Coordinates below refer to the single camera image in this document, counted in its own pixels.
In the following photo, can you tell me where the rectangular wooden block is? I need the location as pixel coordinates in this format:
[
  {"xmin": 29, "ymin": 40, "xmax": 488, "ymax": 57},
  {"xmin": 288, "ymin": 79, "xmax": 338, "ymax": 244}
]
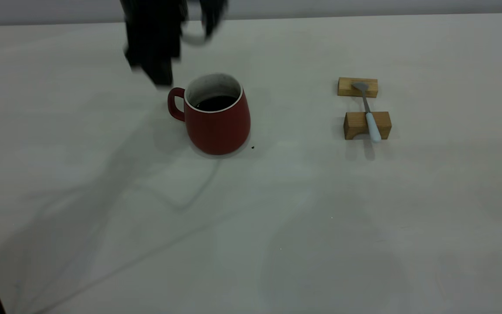
[{"xmin": 337, "ymin": 77, "xmax": 379, "ymax": 99}]

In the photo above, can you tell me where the red ceramic cup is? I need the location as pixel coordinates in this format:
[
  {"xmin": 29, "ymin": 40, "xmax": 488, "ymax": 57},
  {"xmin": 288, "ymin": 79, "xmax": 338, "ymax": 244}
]
[{"xmin": 167, "ymin": 73, "xmax": 251, "ymax": 156}]

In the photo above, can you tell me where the metal spoon with white handle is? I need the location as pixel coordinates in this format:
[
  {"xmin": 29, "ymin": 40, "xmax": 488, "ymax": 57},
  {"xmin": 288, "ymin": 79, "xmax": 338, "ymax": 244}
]
[{"xmin": 352, "ymin": 82, "xmax": 382, "ymax": 144}]

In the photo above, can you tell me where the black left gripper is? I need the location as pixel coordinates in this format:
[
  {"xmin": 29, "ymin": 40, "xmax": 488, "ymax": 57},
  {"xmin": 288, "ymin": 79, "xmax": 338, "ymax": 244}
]
[{"xmin": 120, "ymin": 0, "xmax": 189, "ymax": 86}]

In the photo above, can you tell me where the arched wooden block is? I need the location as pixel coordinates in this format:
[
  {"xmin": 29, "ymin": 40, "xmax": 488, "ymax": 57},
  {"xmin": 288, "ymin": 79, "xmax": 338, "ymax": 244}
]
[{"xmin": 343, "ymin": 111, "xmax": 392, "ymax": 141}]

